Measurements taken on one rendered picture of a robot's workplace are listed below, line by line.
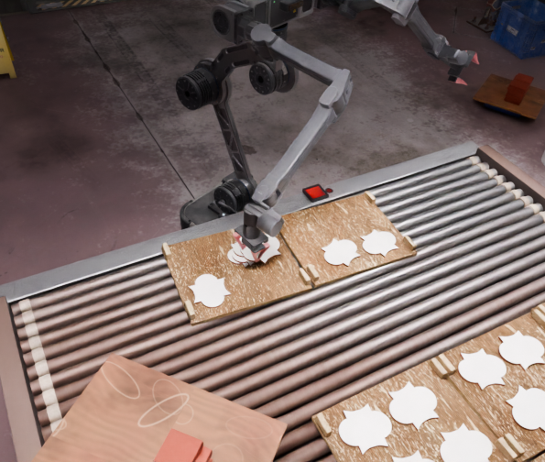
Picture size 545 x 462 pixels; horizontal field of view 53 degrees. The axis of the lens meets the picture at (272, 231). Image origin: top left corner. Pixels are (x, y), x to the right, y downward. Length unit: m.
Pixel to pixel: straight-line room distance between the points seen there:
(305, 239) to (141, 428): 0.89
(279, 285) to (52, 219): 2.04
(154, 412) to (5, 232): 2.29
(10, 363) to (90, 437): 0.39
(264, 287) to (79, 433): 0.72
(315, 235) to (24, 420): 1.08
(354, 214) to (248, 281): 0.52
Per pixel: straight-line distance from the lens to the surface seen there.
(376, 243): 1.99
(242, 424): 1.42
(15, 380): 1.69
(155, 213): 3.48
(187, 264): 1.87
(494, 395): 1.73
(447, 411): 1.66
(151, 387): 1.48
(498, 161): 2.56
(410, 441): 1.58
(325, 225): 2.03
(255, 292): 1.78
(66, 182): 3.82
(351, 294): 1.85
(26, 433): 1.60
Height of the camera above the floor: 2.30
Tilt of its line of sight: 44 degrees down
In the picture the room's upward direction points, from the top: 4 degrees clockwise
